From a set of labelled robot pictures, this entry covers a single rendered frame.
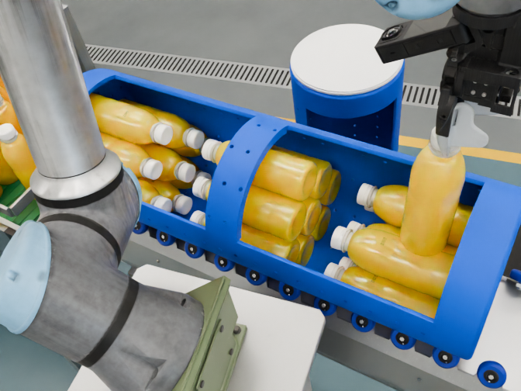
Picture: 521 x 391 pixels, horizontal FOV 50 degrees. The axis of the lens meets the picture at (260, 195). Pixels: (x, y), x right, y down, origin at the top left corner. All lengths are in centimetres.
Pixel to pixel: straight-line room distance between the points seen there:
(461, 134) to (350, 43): 80
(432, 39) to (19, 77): 45
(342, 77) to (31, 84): 86
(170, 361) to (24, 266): 19
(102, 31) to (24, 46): 318
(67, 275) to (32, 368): 171
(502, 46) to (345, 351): 68
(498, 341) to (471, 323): 25
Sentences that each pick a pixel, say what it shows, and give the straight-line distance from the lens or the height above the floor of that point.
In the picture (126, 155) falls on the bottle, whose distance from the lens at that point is 112.
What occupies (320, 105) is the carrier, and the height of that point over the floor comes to 99.
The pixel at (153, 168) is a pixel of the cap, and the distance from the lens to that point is 111.
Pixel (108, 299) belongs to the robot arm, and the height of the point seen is 136.
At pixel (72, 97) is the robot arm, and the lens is 67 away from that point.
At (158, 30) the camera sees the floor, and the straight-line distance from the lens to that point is 366.
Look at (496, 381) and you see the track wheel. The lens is 102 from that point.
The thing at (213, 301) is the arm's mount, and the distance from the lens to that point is 70.
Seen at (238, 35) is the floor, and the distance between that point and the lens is 344.
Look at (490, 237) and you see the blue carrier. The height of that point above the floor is 123.
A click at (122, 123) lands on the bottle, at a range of 113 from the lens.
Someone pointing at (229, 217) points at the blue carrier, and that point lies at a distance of 93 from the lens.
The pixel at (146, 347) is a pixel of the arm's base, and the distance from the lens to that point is 66.
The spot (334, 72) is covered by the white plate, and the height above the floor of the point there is 104.
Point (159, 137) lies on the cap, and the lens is 109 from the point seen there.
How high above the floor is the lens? 189
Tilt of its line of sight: 50 degrees down
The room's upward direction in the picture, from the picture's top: 12 degrees counter-clockwise
